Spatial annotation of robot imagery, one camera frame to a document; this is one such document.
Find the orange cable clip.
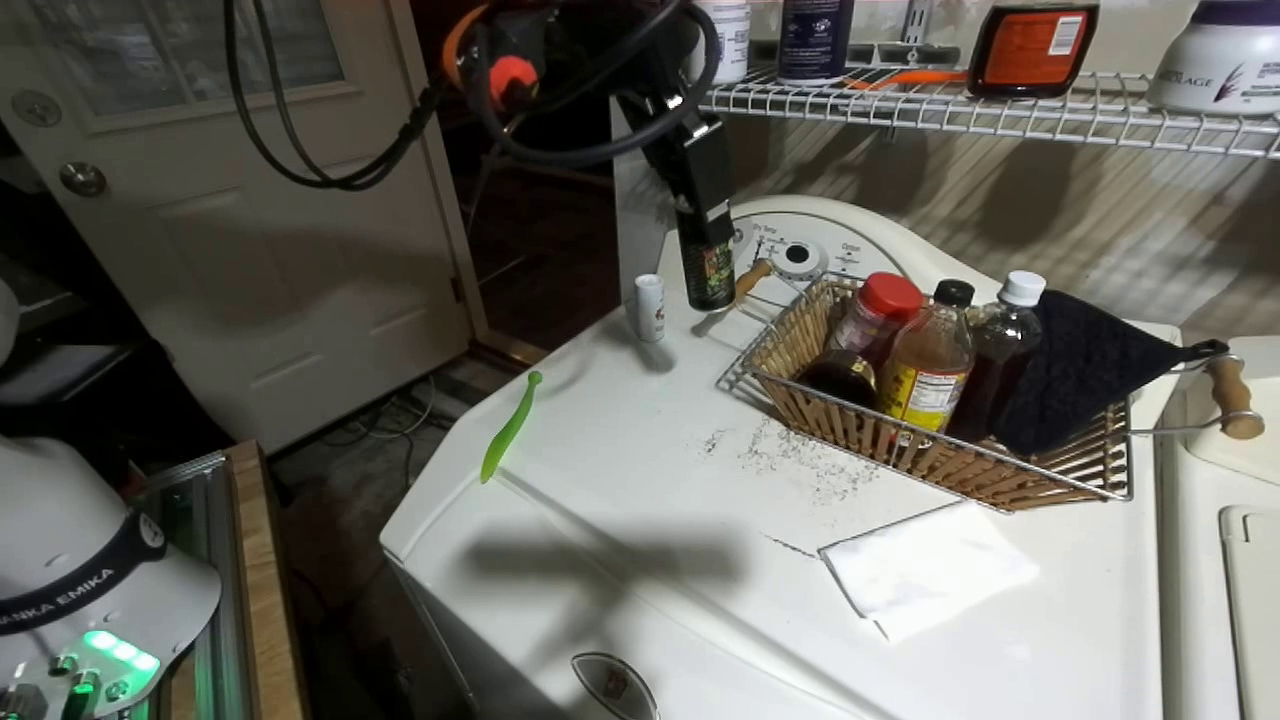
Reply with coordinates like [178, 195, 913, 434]
[481, 47, 546, 112]

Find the black cloth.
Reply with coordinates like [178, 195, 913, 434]
[991, 289, 1192, 464]

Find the wooden knob handle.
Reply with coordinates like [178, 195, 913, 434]
[1202, 355, 1269, 443]

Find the white paper sheet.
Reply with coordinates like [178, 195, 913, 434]
[817, 497, 1045, 647]

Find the white tub with purple lid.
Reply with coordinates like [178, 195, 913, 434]
[1149, 0, 1280, 118]

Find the wooden board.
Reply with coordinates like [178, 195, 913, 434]
[217, 441, 308, 720]

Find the white labelled bottle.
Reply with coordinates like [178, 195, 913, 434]
[711, 0, 756, 89]

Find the wooden handled tool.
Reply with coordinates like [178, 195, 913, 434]
[689, 252, 781, 341]

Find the white container bottle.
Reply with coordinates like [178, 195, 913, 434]
[627, 271, 676, 370]

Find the red lid jar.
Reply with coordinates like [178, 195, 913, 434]
[794, 266, 933, 413]

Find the black container with white cap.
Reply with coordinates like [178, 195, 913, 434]
[676, 210, 740, 315]

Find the orange handled tool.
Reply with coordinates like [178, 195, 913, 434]
[845, 63, 972, 95]

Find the dark bottle with white cap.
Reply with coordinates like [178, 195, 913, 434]
[947, 266, 1052, 443]

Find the yellow label amber bottle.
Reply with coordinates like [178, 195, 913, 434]
[876, 277, 980, 434]

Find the white washing machine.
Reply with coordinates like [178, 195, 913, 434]
[375, 191, 1192, 720]

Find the woven wicker basket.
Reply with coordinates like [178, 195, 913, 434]
[716, 271, 1137, 517]

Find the green plastic strip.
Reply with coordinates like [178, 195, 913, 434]
[477, 367, 546, 487]

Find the white panel door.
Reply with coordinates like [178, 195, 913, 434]
[0, 0, 493, 456]

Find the white neighbouring appliance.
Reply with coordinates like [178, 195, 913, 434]
[1155, 331, 1280, 720]

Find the white wire shelf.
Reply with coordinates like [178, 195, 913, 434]
[695, 72, 1280, 163]

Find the metal door knob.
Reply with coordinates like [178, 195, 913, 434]
[57, 156, 113, 204]

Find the orange box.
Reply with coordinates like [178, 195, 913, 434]
[968, 0, 1104, 101]

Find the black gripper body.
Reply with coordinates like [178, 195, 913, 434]
[619, 85, 735, 219]

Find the white dome with black band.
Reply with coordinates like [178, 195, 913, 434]
[0, 434, 225, 717]

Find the dark blue bottle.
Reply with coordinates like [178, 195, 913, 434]
[777, 0, 857, 78]

